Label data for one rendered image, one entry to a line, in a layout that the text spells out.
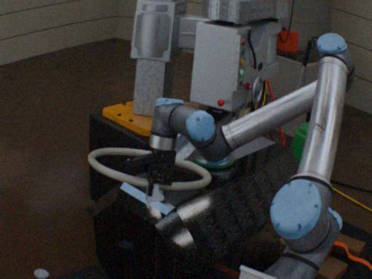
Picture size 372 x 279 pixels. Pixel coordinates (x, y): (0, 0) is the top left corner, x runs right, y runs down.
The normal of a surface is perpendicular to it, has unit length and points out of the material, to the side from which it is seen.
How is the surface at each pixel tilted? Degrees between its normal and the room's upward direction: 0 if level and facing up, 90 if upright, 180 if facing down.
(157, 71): 90
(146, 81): 90
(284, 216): 48
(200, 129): 83
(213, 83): 90
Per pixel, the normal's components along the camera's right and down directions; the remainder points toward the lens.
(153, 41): -0.11, 0.36
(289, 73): -0.65, 0.23
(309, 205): -0.49, -0.47
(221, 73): -0.44, 0.30
